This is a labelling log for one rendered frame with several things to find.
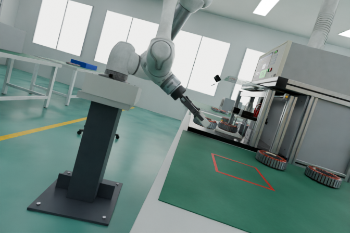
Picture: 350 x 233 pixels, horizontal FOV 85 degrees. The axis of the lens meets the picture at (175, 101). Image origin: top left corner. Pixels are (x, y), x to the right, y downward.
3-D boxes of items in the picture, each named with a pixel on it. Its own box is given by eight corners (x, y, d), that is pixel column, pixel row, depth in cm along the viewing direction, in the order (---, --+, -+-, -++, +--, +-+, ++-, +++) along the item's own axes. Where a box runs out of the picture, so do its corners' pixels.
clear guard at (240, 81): (214, 83, 96) (218, 72, 95) (211, 86, 120) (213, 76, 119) (280, 103, 93) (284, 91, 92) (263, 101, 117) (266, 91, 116)
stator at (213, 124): (191, 124, 86) (194, 115, 85) (192, 120, 97) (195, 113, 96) (216, 131, 85) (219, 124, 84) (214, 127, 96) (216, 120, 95)
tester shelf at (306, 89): (275, 85, 87) (278, 76, 87) (240, 89, 155) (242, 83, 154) (377, 114, 83) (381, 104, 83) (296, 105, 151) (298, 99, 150)
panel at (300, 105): (285, 157, 89) (307, 95, 87) (247, 130, 154) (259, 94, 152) (288, 158, 89) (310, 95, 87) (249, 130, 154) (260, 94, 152)
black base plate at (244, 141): (187, 130, 94) (188, 126, 94) (190, 115, 158) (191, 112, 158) (283, 160, 90) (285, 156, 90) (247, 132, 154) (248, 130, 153)
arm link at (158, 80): (158, 90, 96) (159, 83, 83) (137, 68, 96) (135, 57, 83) (173, 77, 98) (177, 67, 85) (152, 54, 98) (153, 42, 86)
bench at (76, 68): (24, 92, 369) (34, 54, 363) (83, 92, 557) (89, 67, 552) (67, 106, 360) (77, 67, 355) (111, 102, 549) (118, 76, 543)
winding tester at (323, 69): (274, 79, 97) (288, 39, 96) (250, 83, 141) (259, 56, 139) (354, 102, 94) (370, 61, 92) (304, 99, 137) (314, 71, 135)
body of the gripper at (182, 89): (171, 94, 96) (183, 108, 96) (168, 95, 88) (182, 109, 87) (181, 84, 95) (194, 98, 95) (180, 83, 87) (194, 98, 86)
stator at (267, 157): (289, 174, 70) (292, 165, 69) (257, 163, 72) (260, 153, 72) (280, 164, 80) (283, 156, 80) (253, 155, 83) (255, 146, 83)
